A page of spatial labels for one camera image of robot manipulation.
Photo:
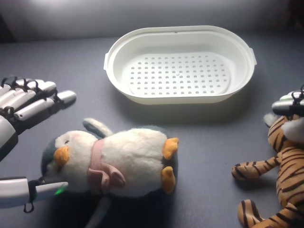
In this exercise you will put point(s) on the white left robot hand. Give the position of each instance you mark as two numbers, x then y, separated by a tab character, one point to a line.
28	102

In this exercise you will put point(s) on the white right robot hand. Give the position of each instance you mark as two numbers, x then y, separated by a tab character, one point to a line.
288	104

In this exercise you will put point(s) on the plush tiger toy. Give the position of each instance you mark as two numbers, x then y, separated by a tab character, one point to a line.
285	161

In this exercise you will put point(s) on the plush penguin with pink bow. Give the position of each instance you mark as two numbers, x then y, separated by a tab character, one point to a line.
123	159

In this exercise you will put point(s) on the white plastic perforated tray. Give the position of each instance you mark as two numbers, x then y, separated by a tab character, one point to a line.
179	69

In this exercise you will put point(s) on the grey table cloth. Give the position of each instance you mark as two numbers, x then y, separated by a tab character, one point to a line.
147	166

